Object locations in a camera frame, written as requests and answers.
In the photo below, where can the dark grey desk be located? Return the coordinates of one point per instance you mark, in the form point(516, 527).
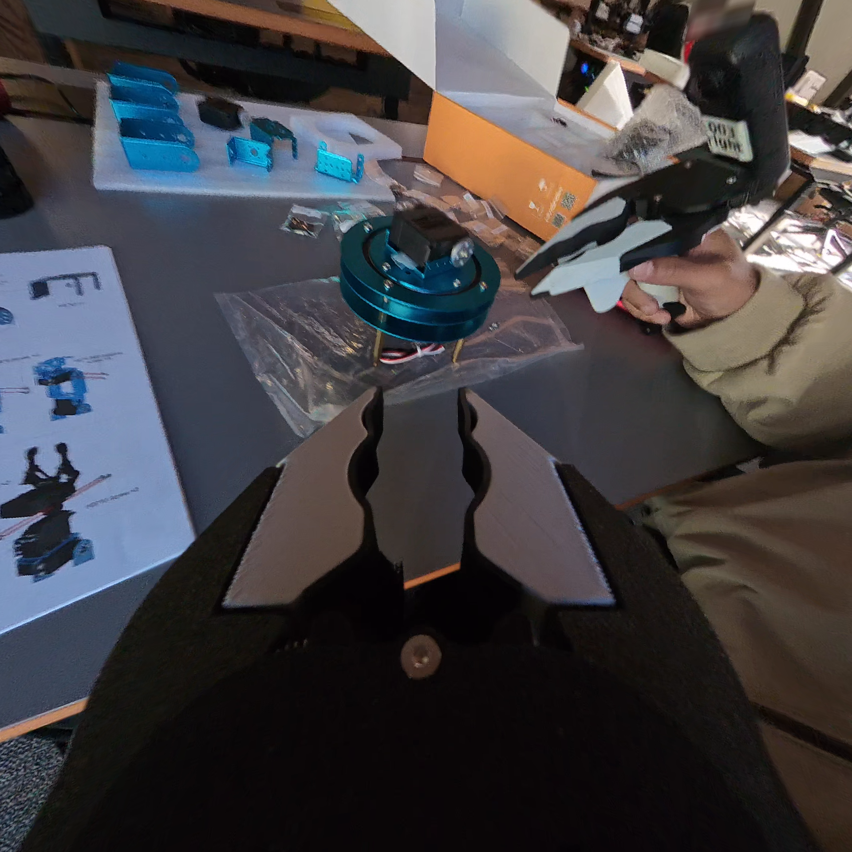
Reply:
point(199, 219)

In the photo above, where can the printed instruction sheet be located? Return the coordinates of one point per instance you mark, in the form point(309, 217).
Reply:
point(100, 412)

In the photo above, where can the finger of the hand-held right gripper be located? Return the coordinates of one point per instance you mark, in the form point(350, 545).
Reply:
point(586, 223)
point(599, 266)

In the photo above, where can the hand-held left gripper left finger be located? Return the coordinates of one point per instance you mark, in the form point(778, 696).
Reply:
point(299, 532)

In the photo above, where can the orange cardboard box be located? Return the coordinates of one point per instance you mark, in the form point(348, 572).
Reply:
point(492, 160)

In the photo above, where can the white foam sheet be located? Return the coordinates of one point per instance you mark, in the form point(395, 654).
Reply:
point(199, 180)

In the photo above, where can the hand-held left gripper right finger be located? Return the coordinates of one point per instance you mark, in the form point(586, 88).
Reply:
point(532, 532)

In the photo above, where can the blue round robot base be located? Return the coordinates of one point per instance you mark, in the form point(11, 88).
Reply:
point(399, 306)

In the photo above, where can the black servo with white horn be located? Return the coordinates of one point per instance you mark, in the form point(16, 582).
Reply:
point(219, 113)

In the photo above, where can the large clear plastic bag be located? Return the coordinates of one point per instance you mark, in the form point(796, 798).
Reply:
point(299, 346)

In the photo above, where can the pile of small screw bags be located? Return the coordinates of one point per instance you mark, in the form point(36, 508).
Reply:
point(306, 223)

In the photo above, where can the set of blue metal brackets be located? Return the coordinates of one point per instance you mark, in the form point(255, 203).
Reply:
point(153, 143)

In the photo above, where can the black servo motor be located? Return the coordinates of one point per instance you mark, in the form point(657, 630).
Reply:
point(419, 236)

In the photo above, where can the bubble wrap bundle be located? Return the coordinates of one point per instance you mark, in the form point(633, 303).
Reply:
point(652, 133)

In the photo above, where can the person's right hand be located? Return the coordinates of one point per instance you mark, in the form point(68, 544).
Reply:
point(712, 279)

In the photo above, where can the white foam insert with cutout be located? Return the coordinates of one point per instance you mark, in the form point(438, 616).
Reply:
point(313, 133)

